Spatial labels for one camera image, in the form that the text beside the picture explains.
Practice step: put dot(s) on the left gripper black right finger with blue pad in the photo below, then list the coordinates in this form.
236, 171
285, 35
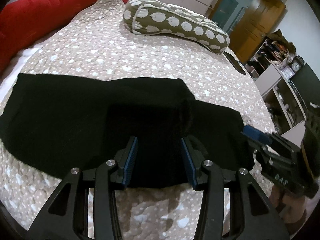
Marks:
252, 215

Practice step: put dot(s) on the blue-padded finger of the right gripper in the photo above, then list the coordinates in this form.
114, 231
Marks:
256, 137

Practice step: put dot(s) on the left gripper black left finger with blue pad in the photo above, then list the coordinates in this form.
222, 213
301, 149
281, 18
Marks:
64, 214

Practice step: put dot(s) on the black pants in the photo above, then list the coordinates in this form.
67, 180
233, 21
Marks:
57, 122

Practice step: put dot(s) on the dark television screen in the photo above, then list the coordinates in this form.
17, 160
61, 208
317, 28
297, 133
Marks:
307, 84

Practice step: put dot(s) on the white shelf unit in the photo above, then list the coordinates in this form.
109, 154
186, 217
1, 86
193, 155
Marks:
282, 99

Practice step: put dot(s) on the black phone on bed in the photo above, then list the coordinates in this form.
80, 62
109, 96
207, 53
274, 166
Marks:
235, 63

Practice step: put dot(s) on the small round clock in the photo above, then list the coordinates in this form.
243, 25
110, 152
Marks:
295, 66

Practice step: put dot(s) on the brown wooden door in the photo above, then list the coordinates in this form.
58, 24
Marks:
247, 22

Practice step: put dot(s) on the white bed sheet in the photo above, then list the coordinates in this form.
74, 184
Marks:
19, 60

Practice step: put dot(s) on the olive white-spotted pillow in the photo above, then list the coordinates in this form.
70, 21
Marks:
153, 17

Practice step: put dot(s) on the beige dotted quilt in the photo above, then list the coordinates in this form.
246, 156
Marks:
97, 45

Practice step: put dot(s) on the long red pillow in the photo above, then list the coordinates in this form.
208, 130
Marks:
25, 21

